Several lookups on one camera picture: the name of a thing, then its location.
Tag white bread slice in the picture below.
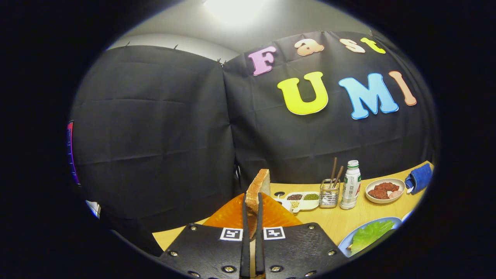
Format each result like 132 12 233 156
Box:
245 169 271 241

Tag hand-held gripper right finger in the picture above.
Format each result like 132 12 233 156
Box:
255 193 349 279

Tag blue round plate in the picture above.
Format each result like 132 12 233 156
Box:
338 217 403 258

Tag white sectioned condiment dish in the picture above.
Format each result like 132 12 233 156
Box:
273 191 320 214

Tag green lettuce leaf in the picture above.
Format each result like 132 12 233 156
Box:
346 220 396 256

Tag black backdrop cloth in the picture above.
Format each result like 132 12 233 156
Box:
68 30 440 256

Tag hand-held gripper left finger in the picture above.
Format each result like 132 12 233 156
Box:
159 193 251 279

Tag blue folded towel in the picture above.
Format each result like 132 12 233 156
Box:
404 163 433 195

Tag beige oval plate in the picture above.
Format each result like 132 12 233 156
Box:
365 178 406 204

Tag metal mesh utensil holder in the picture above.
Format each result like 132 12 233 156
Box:
319 179 341 208

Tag white drink bottle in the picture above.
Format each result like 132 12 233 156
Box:
340 160 362 210

